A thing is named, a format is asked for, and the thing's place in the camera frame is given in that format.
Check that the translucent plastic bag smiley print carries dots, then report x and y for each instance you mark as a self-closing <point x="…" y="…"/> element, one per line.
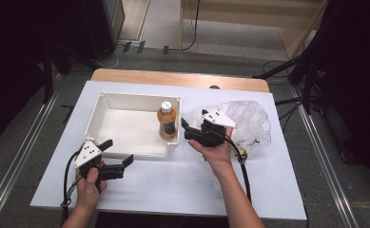
<point x="252" y="122"/>

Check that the orange juice bottle white cap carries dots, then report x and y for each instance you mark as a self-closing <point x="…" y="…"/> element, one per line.
<point x="167" y="122"/>

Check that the white table cover sheet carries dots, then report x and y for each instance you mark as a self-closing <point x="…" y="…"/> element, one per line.
<point x="179" y="186"/>

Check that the person's right hand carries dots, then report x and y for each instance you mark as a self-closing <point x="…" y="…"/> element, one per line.
<point x="216" y="155"/>

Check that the black tripod stand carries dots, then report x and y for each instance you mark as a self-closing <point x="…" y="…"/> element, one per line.
<point x="306" y="85"/>

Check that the person's dark clothing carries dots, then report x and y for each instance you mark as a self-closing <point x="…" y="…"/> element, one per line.
<point x="160" y="221"/>

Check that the white plastic bin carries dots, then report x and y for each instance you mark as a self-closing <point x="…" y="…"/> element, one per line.
<point x="128" y="133"/>

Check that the metal floor rail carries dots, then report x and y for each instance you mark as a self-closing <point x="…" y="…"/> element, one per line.
<point x="325" y="164"/>
<point x="17" y="158"/>

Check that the person's left hand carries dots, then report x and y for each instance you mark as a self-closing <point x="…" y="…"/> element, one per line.
<point x="89" y="193"/>

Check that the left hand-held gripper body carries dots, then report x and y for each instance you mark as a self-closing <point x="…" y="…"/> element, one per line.
<point x="89" y="156"/>

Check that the light wooden shelf unit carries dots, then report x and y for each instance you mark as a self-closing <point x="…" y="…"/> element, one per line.
<point x="236" y="15"/>

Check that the dark cabinet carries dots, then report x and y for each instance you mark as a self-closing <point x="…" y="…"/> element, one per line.
<point x="103" y="25"/>

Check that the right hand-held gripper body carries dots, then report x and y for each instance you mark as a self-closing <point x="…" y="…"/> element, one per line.
<point x="212" y="129"/>

